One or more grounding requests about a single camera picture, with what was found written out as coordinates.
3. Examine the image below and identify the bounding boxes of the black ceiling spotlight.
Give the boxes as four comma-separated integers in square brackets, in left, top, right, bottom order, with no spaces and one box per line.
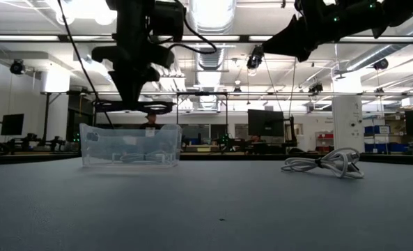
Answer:
[373,57,390,71]
[9,59,26,75]
[308,82,325,95]
[246,44,266,71]

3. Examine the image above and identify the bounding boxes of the white square column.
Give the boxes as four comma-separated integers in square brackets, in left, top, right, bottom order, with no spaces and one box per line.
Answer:
[332,95,366,153]

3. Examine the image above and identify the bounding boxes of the white USB-C cable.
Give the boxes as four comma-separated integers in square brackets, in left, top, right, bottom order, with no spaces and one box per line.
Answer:
[280,146,366,180]

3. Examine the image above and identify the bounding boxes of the blue storage bins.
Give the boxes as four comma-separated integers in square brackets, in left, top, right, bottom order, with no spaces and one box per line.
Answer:
[364,125,408,153]

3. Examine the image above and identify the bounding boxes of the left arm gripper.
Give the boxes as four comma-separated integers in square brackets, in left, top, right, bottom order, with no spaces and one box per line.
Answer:
[91,43,176,116]

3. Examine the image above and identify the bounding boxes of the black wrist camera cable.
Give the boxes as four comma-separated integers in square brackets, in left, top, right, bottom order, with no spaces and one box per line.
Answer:
[166,0,219,56]

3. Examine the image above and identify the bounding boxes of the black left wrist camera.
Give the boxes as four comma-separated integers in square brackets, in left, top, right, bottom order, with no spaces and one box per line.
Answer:
[150,0,187,38]

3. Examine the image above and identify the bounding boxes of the clear plastic container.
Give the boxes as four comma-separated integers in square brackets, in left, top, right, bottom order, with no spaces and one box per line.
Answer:
[79,122,183,169]

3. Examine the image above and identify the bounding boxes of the thin black hanging cable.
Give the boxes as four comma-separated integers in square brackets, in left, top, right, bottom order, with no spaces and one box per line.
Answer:
[56,0,116,129]

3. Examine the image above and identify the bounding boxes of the red storage bins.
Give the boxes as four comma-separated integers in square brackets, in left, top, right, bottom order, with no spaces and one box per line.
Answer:
[316,132,334,151]

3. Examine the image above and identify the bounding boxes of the black background rig frame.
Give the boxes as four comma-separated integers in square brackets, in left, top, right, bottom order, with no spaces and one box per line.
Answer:
[176,91,229,149]

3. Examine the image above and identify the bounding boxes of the background robot arms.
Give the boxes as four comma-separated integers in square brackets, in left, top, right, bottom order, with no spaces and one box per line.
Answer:
[3,132,68,153]

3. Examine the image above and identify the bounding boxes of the grey-blue table mat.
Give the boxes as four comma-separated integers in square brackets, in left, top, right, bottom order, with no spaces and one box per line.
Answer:
[0,158,413,251]

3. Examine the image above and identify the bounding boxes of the silver ventilation duct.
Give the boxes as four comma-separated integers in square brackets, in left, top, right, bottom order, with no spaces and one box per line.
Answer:
[187,0,237,112]

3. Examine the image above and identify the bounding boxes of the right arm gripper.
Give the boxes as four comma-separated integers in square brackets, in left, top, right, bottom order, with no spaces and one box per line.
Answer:
[261,0,340,63]

